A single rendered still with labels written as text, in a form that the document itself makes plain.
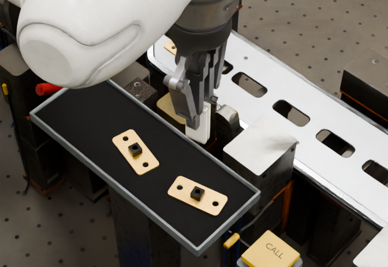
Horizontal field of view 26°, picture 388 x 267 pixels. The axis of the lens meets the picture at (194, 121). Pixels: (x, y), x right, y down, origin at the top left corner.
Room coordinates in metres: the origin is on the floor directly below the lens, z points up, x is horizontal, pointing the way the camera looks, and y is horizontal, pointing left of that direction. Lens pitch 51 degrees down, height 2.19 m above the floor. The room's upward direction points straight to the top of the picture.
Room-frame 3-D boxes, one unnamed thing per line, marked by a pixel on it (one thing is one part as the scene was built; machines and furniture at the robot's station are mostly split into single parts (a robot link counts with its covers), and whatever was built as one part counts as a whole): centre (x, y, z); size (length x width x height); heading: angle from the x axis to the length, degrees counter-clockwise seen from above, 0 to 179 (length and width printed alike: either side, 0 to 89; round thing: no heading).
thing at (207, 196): (0.70, -0.01, 1.17); 0.08 x 0.04 x 0.01; 61
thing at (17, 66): (1.05, 0.33, 0.89); 0.09 x 0.08 x 0.38; 137
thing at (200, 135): (0.70, 0.00, 1.34); 0.03 x 0.01 x 0.07; 60
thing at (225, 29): (0.70, -0.01, 1.49); 0.08 x 0.07 x 0.09; 150
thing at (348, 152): (0.89, -0.29, 0.84); 0.12 x 0.05 x 0.29; 137
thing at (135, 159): (0.78, 0.09, 1.17); 0.08 x 0.04 x 0.01; 33
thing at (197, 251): (0.78, 0.08, 1.16); 0.37 x 0.14 x 0.02; 47
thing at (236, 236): (0.75, -0.09, 1.00); 0.12 x 0.01 x 0.01; 137
